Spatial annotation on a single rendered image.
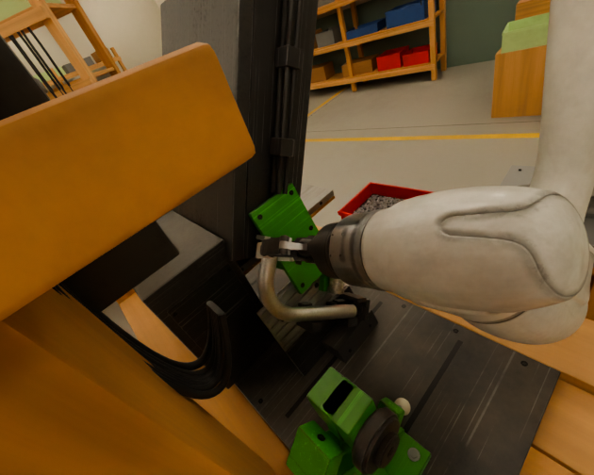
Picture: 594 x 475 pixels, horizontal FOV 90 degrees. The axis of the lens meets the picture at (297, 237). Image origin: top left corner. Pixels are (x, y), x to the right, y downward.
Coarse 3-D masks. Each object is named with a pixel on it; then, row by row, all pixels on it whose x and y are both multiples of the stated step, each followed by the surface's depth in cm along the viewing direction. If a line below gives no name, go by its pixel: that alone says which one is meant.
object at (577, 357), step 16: (416, 304) 73; (464, 320) 66; (592, 320) 58; (496, 336) 61; (576, 336) 57; (592, 336) 56; (528, 352) 57; (544, 352) 57; (560, 352) 56; (576, 352) 55; (592, 352) 54; (560, 368) 54; (576, 368) 53; (592, 368) 52; (576, 384) 53; (592, 384) 51
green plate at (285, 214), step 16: (288, 192) 60; (256, 208) 57; (272, 208) 59; (288, 208) 61; (304, 208) 63; (256, 224) 57; (272, 224) 59; (288, 224) 61; (304, 224) 63; (288, 272) 62; (304, 272) 64; (320, 272) 66; (304, 288) 64
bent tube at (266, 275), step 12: (264, 264) 55; (264, 276) 55; (264, 288) 55; (264, 300) 55; (276, 300) 56; (276, 312) 56; (288, 312) 58; (300, 312) 59; (312, 312) 61; (324, 312) 62; (336, 312) 64; (348, 312) 65
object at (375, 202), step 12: (360, 192) 116; (372, 192) 122; (384, 192) 117; (396, 192) 113; (408, 192) 109; (420, 192) 105; (432, 192) 102; (348, 204) 113; (360, 204) 118; (372, 204) 115; (384, 204) 111
